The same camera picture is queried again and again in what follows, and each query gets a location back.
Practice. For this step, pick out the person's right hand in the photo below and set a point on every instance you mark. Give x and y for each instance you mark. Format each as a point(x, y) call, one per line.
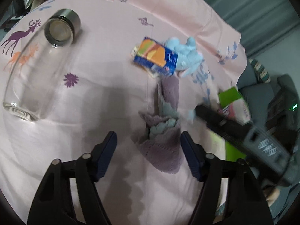
point(273, 196)

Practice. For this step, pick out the green cardboard box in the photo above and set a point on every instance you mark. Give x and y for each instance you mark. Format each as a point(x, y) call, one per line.
point(229, 96)

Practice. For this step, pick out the grey curtain with yellow band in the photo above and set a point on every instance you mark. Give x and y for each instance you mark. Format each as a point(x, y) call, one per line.
point(246, 9)

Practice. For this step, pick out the grey sofa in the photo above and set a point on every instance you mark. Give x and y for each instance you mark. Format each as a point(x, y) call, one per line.
point(255, 96)

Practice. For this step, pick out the pink round jar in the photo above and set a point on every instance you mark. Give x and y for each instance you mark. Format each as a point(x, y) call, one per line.
point(236, 110)

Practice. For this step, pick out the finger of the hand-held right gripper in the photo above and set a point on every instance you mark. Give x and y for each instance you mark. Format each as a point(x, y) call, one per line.
point(220, 121)

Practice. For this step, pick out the pink printed bedsheet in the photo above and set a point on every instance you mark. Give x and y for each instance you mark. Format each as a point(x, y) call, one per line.
point(105, 98)

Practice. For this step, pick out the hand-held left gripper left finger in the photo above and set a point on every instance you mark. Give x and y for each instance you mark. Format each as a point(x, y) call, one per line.
point(107, 154)

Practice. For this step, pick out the purple and grey-green towel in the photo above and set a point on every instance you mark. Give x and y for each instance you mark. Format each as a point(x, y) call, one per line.
point(164, 154)

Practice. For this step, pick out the blue and orange carton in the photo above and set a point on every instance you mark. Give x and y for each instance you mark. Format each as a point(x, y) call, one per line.
point(154, 54)

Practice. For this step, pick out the striped cushion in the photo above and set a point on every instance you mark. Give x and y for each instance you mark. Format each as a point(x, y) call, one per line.
point(259, 70)

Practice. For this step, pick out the clear glass bottle metal cap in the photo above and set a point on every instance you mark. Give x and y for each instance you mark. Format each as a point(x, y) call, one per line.
point(35, 75)

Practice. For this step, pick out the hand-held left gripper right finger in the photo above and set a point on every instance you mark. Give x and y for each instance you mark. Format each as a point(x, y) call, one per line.
point(191, 154)

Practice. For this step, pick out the light blue fluffy towel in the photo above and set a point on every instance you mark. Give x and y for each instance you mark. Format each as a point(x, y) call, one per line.
point(189, 58)

